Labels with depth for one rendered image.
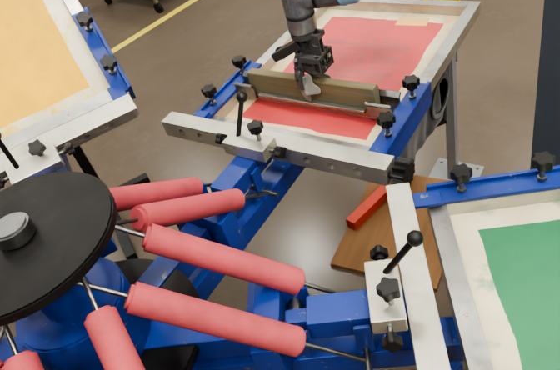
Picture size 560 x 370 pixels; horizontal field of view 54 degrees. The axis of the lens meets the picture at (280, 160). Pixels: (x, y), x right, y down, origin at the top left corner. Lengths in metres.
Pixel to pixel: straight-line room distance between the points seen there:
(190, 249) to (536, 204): 0.72
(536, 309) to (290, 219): 1.69
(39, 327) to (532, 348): 0.84
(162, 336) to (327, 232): 1.53
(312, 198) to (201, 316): 1.84
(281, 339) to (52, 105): 1.00
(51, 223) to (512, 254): 0.84
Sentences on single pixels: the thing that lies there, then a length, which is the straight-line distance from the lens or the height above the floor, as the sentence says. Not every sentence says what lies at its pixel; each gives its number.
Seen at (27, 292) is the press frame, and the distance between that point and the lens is 0.87.
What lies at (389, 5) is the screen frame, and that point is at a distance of 2.00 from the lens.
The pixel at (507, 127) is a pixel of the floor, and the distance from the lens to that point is 2.97.
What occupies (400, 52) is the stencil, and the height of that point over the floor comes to 0.96.
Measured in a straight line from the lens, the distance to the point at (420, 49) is 1.77.
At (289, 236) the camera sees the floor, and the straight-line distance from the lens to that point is 2.55.
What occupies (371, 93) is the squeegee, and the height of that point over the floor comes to 1.05.
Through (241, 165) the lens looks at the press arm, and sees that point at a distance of 1.32.
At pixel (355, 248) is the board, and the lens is 2.41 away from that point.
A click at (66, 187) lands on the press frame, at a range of 1.01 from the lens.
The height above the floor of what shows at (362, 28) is 0.96.
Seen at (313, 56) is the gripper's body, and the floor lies 1.15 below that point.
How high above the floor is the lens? 1.86
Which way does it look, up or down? 39 degrees down
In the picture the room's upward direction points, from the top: 17 degrees counter-clockwise
